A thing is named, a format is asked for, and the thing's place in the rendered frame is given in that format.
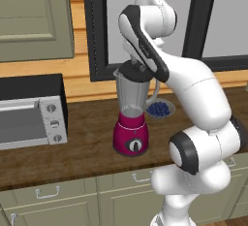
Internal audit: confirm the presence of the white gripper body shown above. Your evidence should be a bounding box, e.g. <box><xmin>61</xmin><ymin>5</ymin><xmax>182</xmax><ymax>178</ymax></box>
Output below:
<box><xmin>122</xmin><ymin>39</ymin><xmax>141</xmax><ymax>62</ymax></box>

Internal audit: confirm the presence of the magenta base clear jar blender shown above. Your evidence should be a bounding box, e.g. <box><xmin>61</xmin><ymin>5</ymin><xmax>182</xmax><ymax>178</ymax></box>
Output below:
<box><xmin>111</xmin><ymin>68</ymin><xmax>162</xmax><ymax>158</ymax></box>

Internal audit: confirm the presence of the blueberries heap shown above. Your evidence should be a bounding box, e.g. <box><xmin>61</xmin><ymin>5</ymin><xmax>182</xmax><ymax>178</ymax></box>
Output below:
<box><xmin>146</xmin><ymin>101</ymin><xmax>171</xmax><ymax>117</ymax></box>

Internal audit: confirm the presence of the grey bowl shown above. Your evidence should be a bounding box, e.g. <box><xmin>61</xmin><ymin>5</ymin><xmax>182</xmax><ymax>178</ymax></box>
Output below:
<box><xmin>143</xmin><ymin>98</ymin><xmax>176</xmax><ymax>120</ymax></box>

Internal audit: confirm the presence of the silver black toaster oven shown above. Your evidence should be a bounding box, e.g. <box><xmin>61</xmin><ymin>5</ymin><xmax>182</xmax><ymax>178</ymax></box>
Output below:
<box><xmin>0</xmin><ymin>73</ymin><xmax>69</xmax><ymax>151</ymax></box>

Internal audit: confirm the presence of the olive drawer front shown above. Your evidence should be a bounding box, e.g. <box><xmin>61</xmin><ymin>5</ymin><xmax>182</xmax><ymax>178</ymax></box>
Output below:
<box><xmin>96</xmin><ymin>166</ymin><xmax>157</xmax><ymax>193</ymax></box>
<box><xmin>0</xmin><ymin>177</ymin><xmax>99</xmax><ymax>210</ymax></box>
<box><xmin>226</xmin><ymin>152</ymin><xmax>248</xmax><ymax>174</ymax></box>

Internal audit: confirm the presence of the black window frame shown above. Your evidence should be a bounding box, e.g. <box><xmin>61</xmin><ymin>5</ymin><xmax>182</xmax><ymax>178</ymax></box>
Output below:
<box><xmin>81</xmin><ymin>0</ymin><xmax>248</xmax><ymax>83</ymax></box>

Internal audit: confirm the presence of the olive wall cupboard door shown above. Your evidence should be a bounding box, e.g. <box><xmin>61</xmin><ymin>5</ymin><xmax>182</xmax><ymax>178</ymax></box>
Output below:
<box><xmin>0</xmin><ymin>0</ymin><xmax>76</xmax><ymax>64</ymax></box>

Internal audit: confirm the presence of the silver drawer handle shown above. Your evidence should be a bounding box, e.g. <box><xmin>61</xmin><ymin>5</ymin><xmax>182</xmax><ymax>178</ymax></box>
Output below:
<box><xmin>226</xmin><ymin>156</ymin><xmax>237</xmax><ymax>168</ymax></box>
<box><xmin>131</xmin><ymin>170</ymin><xmax>154</xmax><ymax>183</ymax></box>
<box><xmin>35</xmin><ymin>185</ymin><xmax>62</xmax><ymax>201</ymax></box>

